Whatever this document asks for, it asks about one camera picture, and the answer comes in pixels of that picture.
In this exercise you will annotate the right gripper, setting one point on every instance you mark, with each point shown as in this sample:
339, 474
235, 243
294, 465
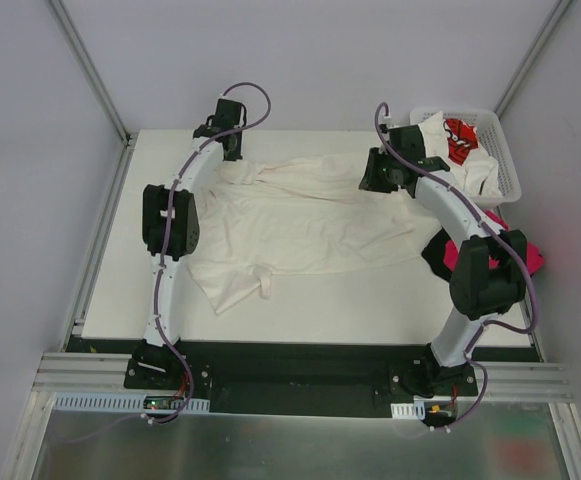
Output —
375, 175

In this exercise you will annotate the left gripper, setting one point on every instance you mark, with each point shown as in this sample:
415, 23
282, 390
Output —
233, 145

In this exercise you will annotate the cream white t shirt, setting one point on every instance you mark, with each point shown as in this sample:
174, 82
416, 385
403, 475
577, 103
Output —
305, 216

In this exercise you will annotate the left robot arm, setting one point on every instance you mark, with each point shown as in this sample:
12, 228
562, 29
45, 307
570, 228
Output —
170, 231

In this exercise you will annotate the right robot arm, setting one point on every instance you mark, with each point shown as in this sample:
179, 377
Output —
489, 276

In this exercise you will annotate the white shirts in basket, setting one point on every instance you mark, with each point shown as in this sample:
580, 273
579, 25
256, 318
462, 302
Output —
478, 176

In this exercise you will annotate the red printed white shirt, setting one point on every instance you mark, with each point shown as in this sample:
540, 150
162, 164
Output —
461, 138

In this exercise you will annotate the pink t shirt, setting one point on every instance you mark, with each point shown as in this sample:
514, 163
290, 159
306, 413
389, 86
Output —
534, 259

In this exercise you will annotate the white plastic laundry basket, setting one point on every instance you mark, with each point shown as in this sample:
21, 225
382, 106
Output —
491, 137

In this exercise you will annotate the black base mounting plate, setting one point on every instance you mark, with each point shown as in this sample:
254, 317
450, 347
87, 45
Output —
358, 381

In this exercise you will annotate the left aluminium corner post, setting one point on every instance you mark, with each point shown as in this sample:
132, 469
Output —
88, 68

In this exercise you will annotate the aluminium corner post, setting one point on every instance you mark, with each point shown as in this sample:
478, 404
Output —
88, 68
550, 25

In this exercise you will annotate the white slotted cable duct right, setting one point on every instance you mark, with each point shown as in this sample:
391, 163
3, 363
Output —
414, 410

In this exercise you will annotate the white slotted cable duct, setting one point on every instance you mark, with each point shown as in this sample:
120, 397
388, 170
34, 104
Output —
414, 410
128, 403

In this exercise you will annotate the right aluminium corner post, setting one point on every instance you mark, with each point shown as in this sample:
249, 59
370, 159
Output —
550, 25

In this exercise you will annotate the aluminium frame rail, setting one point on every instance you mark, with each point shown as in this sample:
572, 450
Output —
508, 381

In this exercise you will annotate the white slotted cable duct left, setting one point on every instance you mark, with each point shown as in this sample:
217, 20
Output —
128, 403

